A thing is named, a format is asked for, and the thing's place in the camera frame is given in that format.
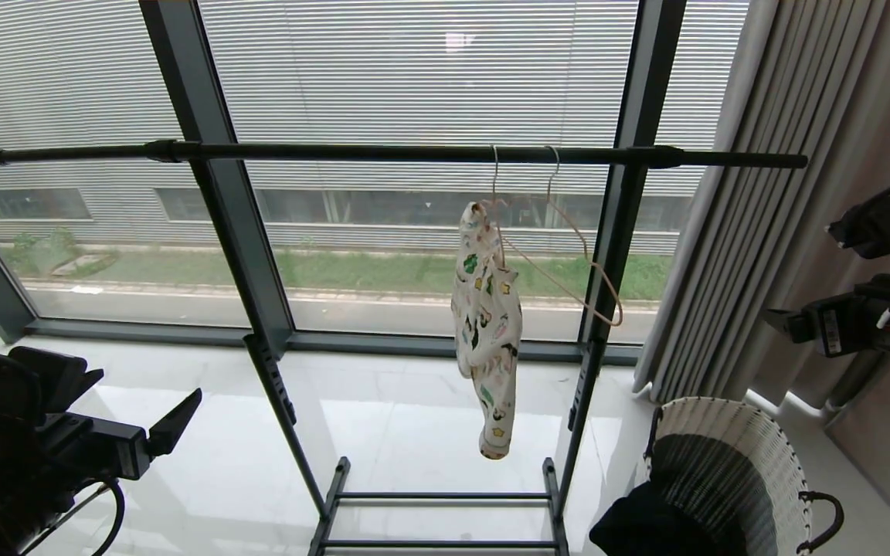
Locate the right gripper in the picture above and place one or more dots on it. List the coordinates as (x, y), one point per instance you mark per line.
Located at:
(854, 324)

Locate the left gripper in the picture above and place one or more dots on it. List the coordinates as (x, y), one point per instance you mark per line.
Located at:
(97, 448)

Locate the black garment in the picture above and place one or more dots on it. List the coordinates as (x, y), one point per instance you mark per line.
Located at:
(661, 525)

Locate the cream printed garment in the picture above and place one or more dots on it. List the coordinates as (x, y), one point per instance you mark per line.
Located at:
(487, 332)

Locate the pink clothes hanger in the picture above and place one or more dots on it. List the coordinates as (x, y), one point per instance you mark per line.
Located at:
(495, 177)
(603, 278)

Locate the white laundry basket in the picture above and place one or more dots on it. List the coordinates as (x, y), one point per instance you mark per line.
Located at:
(746, 432)

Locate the black clothes rack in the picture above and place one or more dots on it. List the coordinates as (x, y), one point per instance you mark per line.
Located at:
(337, 152)

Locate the beige curtain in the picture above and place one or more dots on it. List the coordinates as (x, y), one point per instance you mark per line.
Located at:
(785, 116)

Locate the window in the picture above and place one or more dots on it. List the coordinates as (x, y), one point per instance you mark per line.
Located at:
(198, 116)

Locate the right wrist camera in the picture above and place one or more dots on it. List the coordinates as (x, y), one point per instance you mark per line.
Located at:
(885, 224)

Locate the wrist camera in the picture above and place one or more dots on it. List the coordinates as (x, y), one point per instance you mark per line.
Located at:
(28, 378)
(885, 224)

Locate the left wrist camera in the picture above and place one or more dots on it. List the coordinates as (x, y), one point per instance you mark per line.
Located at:
(28, 378)

